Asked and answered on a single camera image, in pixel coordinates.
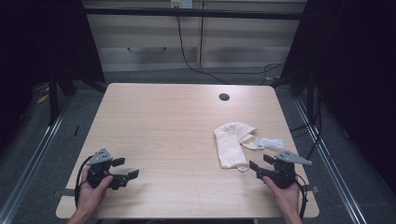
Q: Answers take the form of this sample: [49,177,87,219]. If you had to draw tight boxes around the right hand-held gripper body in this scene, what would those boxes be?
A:
[256,150,313,189]

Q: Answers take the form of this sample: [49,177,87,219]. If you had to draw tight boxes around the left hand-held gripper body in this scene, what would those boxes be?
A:
[85,147,130,190]

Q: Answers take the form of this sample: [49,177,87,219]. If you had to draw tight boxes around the white cloth with label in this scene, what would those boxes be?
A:
[213,121,285,173]

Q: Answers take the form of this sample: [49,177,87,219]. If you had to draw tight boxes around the person's right hand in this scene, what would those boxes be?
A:
[262,175,302,219]

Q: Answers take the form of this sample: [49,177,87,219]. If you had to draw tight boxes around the person's left hand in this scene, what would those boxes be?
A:
[76,165,114,217]

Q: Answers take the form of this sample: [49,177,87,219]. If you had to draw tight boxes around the black metal stand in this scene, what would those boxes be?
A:
[46,69,61,127]
[305,70,316,123]

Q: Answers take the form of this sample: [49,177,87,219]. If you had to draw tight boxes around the yellow floor tape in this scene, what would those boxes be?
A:
[35,87,51,105]

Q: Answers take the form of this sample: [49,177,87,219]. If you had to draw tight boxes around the black curtain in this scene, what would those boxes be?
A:
[0,0,106,153]
[270,0,396,195]

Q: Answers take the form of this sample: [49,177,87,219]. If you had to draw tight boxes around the left hand-held gripper black cable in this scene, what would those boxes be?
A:
[74,154,95,209]

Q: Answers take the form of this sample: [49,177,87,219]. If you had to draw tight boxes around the hand-held gripper black cable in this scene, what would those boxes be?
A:
[293,173,310,220]
[74,154,95,209]

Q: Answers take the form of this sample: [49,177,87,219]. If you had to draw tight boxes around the right hand-held gripper black cable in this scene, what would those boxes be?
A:
[293,173,310,220]

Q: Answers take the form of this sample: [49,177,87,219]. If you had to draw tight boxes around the metal floor rail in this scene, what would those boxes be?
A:
[293,97,369,224]
[0,101,73,224]

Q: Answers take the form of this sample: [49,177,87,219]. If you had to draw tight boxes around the black floor cables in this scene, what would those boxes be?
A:
[289,87,324,161]

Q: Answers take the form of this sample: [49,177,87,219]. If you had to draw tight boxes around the dark cabinet handle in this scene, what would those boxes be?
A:
[126,46,168,54]

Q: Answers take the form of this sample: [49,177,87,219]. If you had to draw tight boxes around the black wall power cable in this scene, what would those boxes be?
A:
[175,15,288,86]

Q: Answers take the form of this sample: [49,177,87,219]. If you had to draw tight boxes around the black horizontal frame bar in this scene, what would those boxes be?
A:
[83,7,305,21]

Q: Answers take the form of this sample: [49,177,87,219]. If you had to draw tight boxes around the white wall outlet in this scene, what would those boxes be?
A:
[169,0,194,9]

